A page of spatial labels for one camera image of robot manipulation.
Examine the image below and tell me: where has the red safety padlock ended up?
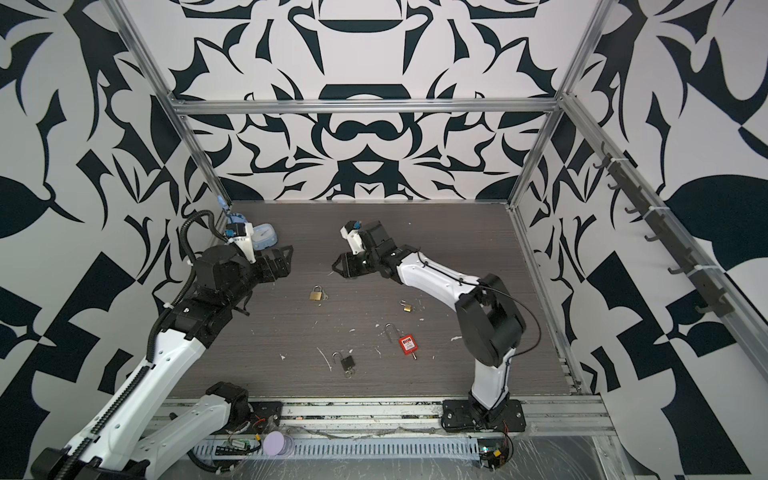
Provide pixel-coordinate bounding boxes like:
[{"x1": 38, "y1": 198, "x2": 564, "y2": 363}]
[{"x1": 384, "y1": 323, "x2": 418, "y2": 360}]

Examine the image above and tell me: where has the small black padlock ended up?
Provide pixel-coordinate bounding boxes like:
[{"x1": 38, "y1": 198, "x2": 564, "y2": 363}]
[{"x1": 332, "y1": 351, "x2": 356, "y2": 378}]

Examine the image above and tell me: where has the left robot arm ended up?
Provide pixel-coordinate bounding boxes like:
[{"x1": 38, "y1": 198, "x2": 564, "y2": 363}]
[{"x1": 31, "y1": 210, "x2": 294, "y2": 479}]

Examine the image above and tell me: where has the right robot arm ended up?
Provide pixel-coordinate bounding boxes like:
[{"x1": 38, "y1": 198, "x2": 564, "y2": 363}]
[{"x1": 332, "y1": 220, "x2": 527, "y2": 433}]

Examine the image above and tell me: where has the light blue alarm clock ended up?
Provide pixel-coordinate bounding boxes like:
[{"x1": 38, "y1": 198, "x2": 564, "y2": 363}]
[{"x1": 251, "y1": 223, "x2": 278, "y2": 251}]

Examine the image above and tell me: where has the blue pen holder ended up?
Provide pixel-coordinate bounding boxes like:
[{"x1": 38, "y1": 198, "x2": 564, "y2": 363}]
[{"x1": 217, "y1": 195, "x2": 232, "y2": 220}]

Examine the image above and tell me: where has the purple round disc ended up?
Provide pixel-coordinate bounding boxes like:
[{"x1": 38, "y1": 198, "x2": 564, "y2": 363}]
[{"x1": 262, "y1": 431, "x2": 290, "y2": 456}]

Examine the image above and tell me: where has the green circuit board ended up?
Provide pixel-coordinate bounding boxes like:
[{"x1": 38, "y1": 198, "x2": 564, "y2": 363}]
[{"x1": 215, "y1": 436, "x2": 262, "y2": 457}]

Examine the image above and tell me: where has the right electronics board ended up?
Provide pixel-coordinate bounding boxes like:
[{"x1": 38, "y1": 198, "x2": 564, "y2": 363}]
[{"x1": 478, "y1": 436, "x2": 515, "y2": 471}]

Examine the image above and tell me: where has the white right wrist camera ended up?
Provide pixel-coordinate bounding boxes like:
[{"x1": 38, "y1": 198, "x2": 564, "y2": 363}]
[{"x1": 340, "y1": 220, "x2": 365, "y2": 255}]

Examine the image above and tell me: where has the aluminium frame corner post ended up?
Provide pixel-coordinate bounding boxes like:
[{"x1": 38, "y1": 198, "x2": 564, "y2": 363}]
[{"x1": 103, "y1": 0, "x2": 231, "y2": 204}]

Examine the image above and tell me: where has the white cable duct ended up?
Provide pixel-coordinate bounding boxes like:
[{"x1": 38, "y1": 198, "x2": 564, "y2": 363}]
[{"x1": 193, "y1": 437, "x2": 482, "y2": 462}]

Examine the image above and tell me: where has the wall hook rack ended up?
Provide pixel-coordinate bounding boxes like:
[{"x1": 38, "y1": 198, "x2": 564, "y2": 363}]
[{"x1": 595, "y1": 153, "x2": 737, "y2": 318}]

